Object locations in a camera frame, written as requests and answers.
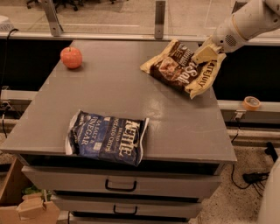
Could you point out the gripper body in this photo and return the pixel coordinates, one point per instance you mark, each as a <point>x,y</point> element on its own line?
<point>227,37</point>

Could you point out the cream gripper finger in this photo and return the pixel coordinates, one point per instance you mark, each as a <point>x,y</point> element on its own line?
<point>207,53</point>
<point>208,41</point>

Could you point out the brown chip bag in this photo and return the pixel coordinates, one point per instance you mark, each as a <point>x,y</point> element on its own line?
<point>174,67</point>

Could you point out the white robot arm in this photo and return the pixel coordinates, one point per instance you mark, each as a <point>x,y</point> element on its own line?
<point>252,19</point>

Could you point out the red apple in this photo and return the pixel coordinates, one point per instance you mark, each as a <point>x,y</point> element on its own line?
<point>71,57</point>

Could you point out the blue kettle chip bag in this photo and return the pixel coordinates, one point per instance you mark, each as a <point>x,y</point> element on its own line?
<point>106,138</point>

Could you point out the tape roll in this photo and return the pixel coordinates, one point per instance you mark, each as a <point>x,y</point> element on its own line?
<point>251,103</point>

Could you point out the grey drawer cabinet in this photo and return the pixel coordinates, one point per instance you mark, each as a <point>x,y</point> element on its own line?
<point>186,144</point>

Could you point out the black office chair base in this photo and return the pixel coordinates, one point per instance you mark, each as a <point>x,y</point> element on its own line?
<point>58,3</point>

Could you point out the white object top left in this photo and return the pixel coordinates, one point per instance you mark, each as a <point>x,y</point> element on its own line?
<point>5,24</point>

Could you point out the cardboard box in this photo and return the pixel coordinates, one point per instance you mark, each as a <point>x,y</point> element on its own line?
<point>18,208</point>

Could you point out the middle metal bracket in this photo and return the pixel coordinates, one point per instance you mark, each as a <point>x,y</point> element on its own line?
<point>159,19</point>

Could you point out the black power adapter with cable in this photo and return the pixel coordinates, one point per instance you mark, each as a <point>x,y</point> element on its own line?
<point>254,179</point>

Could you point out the left metal bracket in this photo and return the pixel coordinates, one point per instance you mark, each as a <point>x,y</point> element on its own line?
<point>52,19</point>

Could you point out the top drawer black handle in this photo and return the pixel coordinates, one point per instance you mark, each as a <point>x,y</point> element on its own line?
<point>120,187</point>

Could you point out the drawer black handle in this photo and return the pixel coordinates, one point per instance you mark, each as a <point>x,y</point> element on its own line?
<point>120,187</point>
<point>125,210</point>

